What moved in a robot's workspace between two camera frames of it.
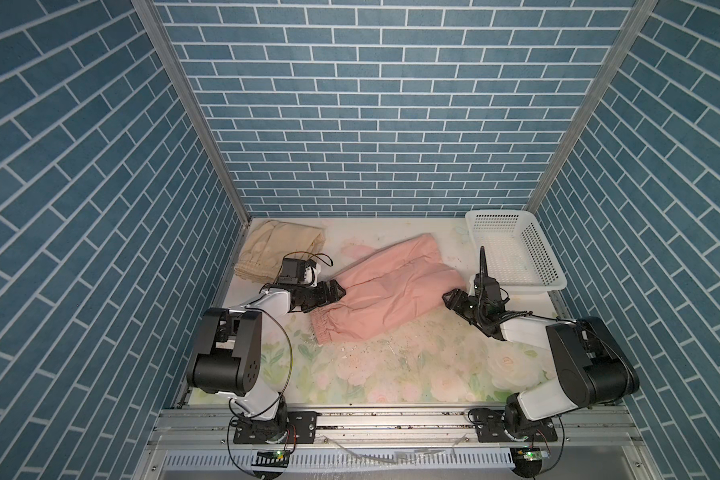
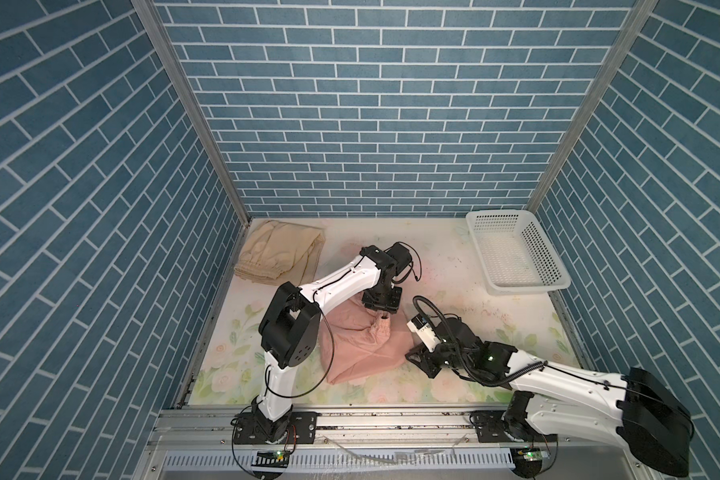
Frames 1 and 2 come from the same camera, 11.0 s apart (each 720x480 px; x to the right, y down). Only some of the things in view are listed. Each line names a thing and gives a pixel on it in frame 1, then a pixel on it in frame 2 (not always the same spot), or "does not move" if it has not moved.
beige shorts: (268, 243) does not move
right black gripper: (455, 301) → (424, 356)
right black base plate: (490, 429) does not move
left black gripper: (322, 298) → (393, 303)
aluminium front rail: (198, 444) does not move
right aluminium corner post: (637, 13) does not move
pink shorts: (384, 287) → (358, 342)
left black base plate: (301, 427) does not move
